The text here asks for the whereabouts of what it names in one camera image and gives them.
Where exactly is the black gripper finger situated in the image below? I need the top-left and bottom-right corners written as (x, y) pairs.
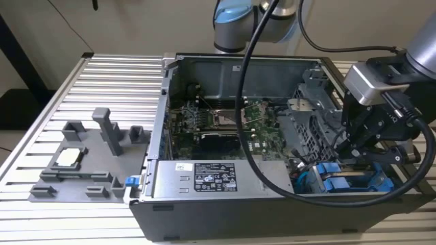
top-left (335, 127), bottom-right (375, 159)
top-left (358, 145), bottom-right (409, 164)

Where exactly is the black looped disk wire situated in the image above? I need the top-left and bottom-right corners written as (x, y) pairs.
top-left (322, 119), bottom-right (345, 154)

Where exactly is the hard disk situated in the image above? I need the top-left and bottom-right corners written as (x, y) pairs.
top-left (313, 162), bottom-right (387, 181)
top-left (321, 177), bottom-right (395, 192)

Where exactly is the perforated metal disk bay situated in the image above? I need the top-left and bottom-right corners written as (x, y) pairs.
top-left (277, 67), bottom-right (346, 164)

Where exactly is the green motherboard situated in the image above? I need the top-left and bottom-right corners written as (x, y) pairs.
top-left (167, 98), bottom-right (297, 162)

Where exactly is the grey fan shroud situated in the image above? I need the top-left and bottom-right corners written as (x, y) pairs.
top-left (193, 61), bottom-right (309, 99)

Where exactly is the CPU socket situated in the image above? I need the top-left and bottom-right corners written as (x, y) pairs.
top-left (209, 108), bottom-right (238, 128)

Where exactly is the black graphics card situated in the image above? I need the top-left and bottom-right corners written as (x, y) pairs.
top-left (193, 130), bottom-right (242, 157)

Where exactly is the open grey PC case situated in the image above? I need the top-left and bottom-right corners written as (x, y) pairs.
top-left (127, 52), bottom-right (436, 242)

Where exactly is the silver power supply unit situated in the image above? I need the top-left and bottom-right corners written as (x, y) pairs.
top-left (150, 160), bottom-right (294, 199)

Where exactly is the grey plastic parts rack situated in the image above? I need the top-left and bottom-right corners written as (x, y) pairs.
top-left (27, 107), bottom-right (151, 204)

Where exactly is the silver CPU chip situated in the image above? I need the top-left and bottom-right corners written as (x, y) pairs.
top-left (55, 148), bottom-right (83, 165)

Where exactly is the black furniture leg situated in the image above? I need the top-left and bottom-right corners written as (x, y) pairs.
top-left (0, 14), bottom-right (46, 90)

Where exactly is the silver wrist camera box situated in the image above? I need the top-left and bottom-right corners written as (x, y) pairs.
top-left (342, 62), bottom-right (410, 106)

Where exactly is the black wire bundle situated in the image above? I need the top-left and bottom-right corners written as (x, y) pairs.
top-left (281, 111), bottom-right (309, 169)

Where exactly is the blue data wire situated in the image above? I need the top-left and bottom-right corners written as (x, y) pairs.
top-left (293, 172), bottom-right (310, 193)

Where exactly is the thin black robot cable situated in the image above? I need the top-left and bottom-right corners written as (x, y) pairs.
top-left (297, 0), bottom-right (401, 53)

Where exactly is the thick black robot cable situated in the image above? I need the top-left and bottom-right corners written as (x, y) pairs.
top-left (233, 0), bottom-right (436, 208)

